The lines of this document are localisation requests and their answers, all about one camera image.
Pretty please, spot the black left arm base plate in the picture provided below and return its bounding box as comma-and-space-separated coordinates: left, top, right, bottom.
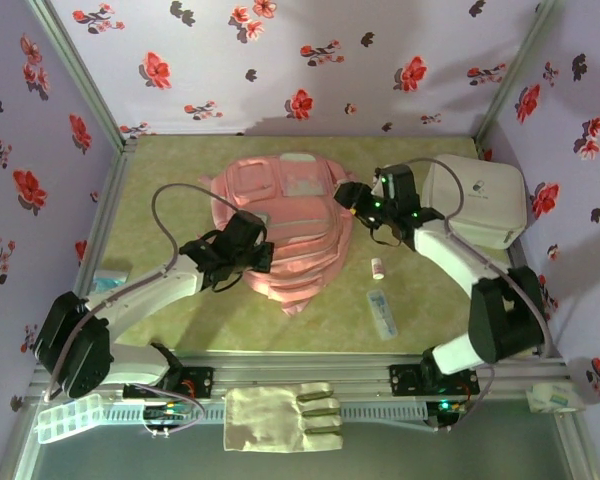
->
123, 364, 216, 400

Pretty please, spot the beige work glove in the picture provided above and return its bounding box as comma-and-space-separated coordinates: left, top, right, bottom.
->
223, 382, 345, 453

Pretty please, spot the light blue tissue pack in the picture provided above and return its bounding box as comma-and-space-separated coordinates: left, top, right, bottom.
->
93, 269, 132, 292

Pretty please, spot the aluminium frame post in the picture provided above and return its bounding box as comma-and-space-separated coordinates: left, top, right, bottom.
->
27, 0, 139, 156
473, 0, 566, 151

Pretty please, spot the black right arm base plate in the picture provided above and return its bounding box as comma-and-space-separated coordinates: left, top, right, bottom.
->
388, 363, 481, 399

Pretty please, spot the white zipped medicine bag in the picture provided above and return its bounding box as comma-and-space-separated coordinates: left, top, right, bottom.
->
422, 153, 529, 250

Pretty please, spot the grey right arm cable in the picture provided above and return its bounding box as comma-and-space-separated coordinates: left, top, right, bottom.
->
402, 157, 554, 434

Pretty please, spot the aluminium frame side rail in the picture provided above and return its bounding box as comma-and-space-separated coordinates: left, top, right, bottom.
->
52, 144, 139, 364
474, 139, 566, 361

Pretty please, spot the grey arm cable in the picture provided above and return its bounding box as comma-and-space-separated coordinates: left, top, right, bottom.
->
43, 182, 239, 439
402, 157, 554, 434

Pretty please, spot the clear blue plastic case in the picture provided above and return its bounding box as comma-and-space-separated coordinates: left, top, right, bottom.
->
368, 287, 399, 342

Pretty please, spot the white slotted cable duct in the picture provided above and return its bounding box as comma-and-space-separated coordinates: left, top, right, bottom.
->
102, 401, 429, 425

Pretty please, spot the pink backpack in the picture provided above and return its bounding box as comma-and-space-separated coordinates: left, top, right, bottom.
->
197, 152, 359, 317

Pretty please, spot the small circuit board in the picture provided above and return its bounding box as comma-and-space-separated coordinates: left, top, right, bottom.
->
429, 397, 469, 419
142, 402, 191, 424

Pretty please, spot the clear plastic organizer box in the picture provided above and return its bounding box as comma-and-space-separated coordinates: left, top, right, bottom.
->
37, 393, 105, 445

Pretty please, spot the grey left arm cable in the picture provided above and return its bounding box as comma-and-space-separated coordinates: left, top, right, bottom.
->
43, 182, 239, 439

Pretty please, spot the long aluminium frame beam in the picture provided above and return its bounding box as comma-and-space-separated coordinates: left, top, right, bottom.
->
27, 354, 574, 401

